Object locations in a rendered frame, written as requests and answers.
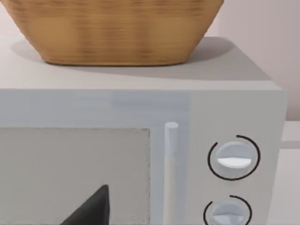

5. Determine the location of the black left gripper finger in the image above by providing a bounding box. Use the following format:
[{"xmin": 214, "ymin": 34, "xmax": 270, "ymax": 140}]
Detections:
[{"xmin": 59, "ymin": 184, "xmax": 111, "ymax": 225}]

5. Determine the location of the pale microwave door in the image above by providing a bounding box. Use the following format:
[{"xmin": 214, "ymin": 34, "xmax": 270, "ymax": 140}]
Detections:
[{"xmin": 0, "ymin": 90, "xmax": 191, "ymax": 225}]

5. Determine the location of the pale microwave knob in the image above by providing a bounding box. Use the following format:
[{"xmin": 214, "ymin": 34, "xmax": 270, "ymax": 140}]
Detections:
[
  {"xmin": 210, "ymin": 201, "xmax": 248, "ymax": 225},
  {"xmin": 214, "ymin": 141, "xmax": 255, "ymax": 179}
]

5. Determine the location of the pale microwave oven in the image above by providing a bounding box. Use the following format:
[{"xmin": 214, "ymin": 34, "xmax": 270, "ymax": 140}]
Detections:
[{"xmin": 0, "ymin": 36, "xmax": 288, "ymax": 225}]

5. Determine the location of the woven wicker basket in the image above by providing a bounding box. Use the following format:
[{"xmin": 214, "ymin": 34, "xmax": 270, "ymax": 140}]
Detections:
[{"xmin": 3, "ymin": 0, "xmax": 225, "ymax": 67}]

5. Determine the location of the pale microwave door handle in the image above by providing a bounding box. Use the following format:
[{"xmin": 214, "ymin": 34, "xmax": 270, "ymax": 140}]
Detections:
[{"xmin": 164, "ymin": 121, "xmax": 179, "ymax": 225}]

